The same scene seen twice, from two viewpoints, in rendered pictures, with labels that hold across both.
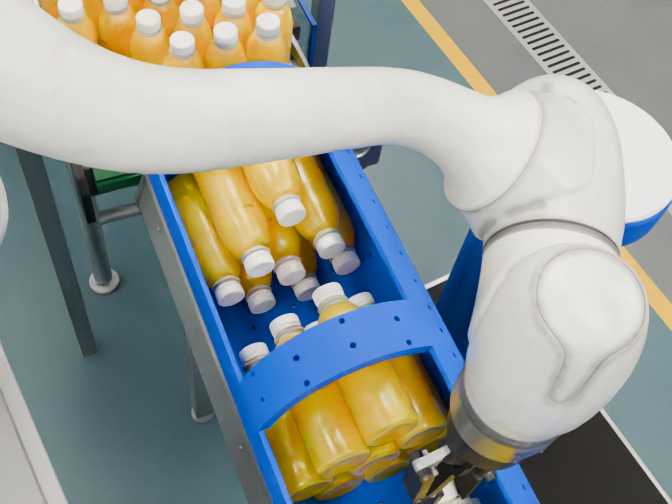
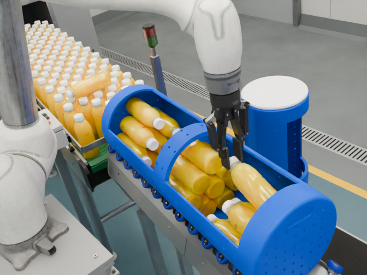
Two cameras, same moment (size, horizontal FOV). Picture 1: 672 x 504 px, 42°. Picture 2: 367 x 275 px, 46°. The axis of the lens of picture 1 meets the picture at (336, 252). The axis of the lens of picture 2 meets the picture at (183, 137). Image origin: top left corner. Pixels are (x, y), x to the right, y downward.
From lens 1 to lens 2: 0.66 m
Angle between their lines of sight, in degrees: 24
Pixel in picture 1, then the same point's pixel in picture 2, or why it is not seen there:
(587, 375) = (220, 21)
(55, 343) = not seen: outside the picture
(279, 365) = (164, 153)
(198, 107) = not seen: outside the picture
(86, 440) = not seen: outside the picture
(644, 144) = (290, 84)
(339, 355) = (183, 138)
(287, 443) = (178, 189)
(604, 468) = (357, 254)
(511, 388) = (206, 42)
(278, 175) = (150, 112)
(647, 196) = (297, 96)
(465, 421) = (208, 82)
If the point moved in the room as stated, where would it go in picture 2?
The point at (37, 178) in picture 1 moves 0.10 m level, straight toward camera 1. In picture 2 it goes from (69, 183) to (77, 194)
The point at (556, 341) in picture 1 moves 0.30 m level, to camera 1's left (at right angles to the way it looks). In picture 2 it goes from (207, 13) to (69, 35)
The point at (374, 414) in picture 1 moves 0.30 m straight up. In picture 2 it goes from (203, 156) to (188, 64)
